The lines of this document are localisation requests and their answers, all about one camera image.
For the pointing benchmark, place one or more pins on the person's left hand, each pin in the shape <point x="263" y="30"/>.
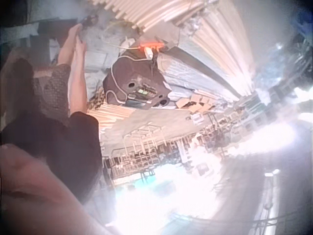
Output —
<point x="74" y="31"/>

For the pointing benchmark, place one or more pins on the person's right hand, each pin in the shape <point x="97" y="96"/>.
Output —
<point x="80" y="49"/>

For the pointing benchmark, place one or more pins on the person's right fingers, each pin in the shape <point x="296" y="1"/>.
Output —
<point x="82" y="44"/>

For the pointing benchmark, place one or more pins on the person's left fingers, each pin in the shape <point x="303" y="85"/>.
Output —
<point x="78" y="27"/>

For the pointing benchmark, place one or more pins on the leopard print cloth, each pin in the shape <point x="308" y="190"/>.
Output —
<point x="96" y="99"/>

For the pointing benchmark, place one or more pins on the dark brown machine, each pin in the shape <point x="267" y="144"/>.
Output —
<point x="132" y="76"/>

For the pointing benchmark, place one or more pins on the white plug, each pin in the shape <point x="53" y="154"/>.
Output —
<point x="148" y="52"/>

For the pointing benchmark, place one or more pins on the pile of beige pipes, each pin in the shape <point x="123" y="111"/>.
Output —
<point x="110" y="117"/>
<point x="146" y="14"/>

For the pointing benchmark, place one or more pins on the orange power strip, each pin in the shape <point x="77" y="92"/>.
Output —
<point x="151" y="45"/>

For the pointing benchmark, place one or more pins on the row of beige pipe racks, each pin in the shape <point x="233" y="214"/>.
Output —
<point x="146" y="127"/>

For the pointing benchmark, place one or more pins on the open cardboard box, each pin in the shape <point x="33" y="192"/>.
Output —
<point x="183" y="104"/>

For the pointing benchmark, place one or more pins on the plastic wrapped pipe bundles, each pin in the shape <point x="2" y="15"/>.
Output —
<point x="220" y="49"/>

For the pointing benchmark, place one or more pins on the cluttered storage shelving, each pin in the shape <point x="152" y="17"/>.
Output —
<point x="215" y="137"/>

